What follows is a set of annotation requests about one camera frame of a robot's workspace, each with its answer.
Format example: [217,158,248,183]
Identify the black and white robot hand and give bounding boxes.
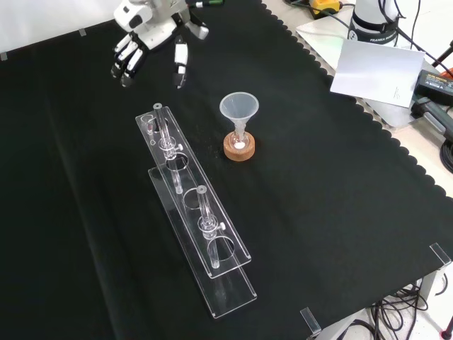
[110,0,210,90]

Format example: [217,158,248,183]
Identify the clear plastic funnel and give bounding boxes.
[219,91,260,143]

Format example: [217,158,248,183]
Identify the small round-bottom glass flask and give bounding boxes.
[228,129,251,151]

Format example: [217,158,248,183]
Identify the clear acrylic funnel stand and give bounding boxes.
[134,102,258,320]

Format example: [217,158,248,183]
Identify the yellow stop button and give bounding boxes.
[309,0,343,19]

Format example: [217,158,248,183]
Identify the pale board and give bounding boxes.
[329,38,426,108]

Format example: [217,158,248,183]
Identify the black bench cloth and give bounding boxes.
[0,0,453,340]

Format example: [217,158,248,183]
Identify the black power adapter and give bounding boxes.
[413,69,453,104]

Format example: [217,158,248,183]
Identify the black and green plug block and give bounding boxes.
[411,96,453,136]

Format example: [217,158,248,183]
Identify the grey bench leg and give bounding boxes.
[417,268,441,313]

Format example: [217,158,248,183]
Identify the cork ring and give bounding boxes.
[222,132,256,162]

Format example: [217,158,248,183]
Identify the coiled black cable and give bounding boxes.
[440,140,453,171]

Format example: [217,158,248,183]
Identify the black cable bundle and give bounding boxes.
[353,281,453,340]

